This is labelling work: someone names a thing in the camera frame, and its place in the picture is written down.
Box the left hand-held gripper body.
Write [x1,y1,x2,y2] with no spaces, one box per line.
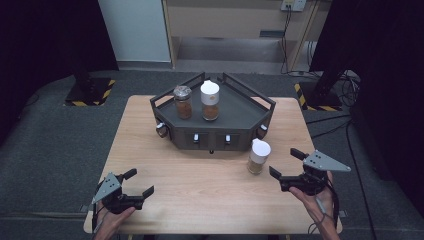
[91,172,144,215]

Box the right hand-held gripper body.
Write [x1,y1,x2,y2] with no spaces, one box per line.
[279,149,352,196]

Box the white lid jar tan spice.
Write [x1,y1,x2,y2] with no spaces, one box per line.
[246,138,272,176]

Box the dark grey corner spice rack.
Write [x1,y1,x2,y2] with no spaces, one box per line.
[149,71,277,155]

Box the metal lid glass spice jar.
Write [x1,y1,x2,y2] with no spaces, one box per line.
[172,85,194,120]

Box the white lid jar brown spice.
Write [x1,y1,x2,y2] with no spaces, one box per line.
[200,79,221,122]

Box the person's left hand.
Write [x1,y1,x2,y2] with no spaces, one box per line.
[95,206,137,236]

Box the person's right hand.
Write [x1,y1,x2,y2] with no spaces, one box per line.
[288,170,335,223]

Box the black stand with striped base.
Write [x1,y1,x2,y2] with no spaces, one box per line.
[64,59,117,108]
[293,66,343,112]

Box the black curtain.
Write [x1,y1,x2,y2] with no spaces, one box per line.
[0,0,119,144]
[309,0,424,218]

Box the white panel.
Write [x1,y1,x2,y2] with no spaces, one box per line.
[97,0,172,63]

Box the wooden cabinet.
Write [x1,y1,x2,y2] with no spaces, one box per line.
[162,0,334,73]

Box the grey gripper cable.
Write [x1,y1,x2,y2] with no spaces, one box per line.
[307,196,329,236]
[91,203,111,236]

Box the black floor cable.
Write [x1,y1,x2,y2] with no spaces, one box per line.
[344,121,379,240]

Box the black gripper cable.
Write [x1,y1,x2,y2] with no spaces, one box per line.
[326,179,341,228]

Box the bundle of floor cables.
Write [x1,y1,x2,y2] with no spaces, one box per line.
[333,71,363,108]

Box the black outlet cable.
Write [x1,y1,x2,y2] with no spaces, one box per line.
[279,6,293,76]

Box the white wall outlet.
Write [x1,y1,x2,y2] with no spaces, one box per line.
[280,0,307,13]

